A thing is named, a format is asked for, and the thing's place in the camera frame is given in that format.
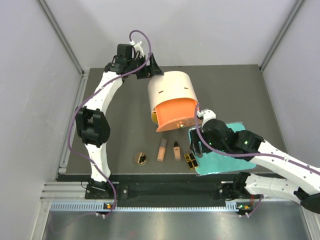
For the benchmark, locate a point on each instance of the teal plastic package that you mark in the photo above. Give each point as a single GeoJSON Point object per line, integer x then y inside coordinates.
{"type": "Point", "coordinates": [214, 163]}

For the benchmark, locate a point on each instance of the gold black eyeshadow palette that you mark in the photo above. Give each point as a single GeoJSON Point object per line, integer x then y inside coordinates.
{"type": "Point", "coordinates": [191, 161]}

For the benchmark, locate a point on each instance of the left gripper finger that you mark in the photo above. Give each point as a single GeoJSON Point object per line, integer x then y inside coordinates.
{"type": "Point", "coordinates": [154, 69]}
{"type": "Point", "coordinates": [143, 75]}

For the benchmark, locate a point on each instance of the white cable duct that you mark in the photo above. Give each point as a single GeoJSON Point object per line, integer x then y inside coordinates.
{"type": "Point", "coordinates": [99, 206]}

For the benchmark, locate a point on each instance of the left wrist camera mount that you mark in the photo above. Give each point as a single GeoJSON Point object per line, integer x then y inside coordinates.
{"type": "Point", "coordinates": [138, 49]}

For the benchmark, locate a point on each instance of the yellow drawer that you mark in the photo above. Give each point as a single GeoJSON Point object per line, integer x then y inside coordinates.
{"type": "Point", "coordinates": [154, 117]}

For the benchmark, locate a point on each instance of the peach concealer tube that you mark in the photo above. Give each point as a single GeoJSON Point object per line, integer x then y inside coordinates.
{"type": "Point", "coordinates": [162, 150]}

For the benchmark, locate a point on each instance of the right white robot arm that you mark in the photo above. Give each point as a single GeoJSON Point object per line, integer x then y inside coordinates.
{"type": "Point", "coordinates": [298, 182]}

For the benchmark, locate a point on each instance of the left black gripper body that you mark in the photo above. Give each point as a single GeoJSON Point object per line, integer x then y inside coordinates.
{"type": "Point", "coordinates": [136, 63]}

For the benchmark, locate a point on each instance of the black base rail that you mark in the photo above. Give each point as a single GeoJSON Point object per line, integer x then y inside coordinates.
{"type": "Point", "coordinates": [131, 189]}

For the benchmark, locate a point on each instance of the white drawer organizer shell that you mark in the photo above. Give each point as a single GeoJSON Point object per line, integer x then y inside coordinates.
{"type": "Point", "coordinates": [171, 85]}

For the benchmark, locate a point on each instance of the round gold compact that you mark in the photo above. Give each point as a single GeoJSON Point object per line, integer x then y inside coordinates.
{"type": "Point", "coordinates": [140, 158]}

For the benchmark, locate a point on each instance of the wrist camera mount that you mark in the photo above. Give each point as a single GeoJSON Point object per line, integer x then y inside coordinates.
{"type": "Point", "coordinates": [138, 49]}
{"type": "Point", "coordinates": [205, 115]}

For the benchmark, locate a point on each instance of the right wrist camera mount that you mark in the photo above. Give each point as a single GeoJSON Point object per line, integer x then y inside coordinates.
{"type": "Point", "coordinates": [205, 115]}

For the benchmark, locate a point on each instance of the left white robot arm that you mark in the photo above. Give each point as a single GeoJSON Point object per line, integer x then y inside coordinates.
{"type": "Point", "coordinates": [91, 124]}

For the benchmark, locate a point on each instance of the orange top drawer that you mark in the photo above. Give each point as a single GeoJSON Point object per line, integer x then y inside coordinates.
{"type": "Point", "coordinates": [175, 114]}

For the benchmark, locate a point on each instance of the foundation bottle black pump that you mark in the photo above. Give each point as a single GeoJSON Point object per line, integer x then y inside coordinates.
{"type": "Point", "coordinates": [176, 151]}

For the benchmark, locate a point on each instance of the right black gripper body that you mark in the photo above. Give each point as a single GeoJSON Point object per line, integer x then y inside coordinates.
{"type": "Point", "coordinates": [196, 139]}

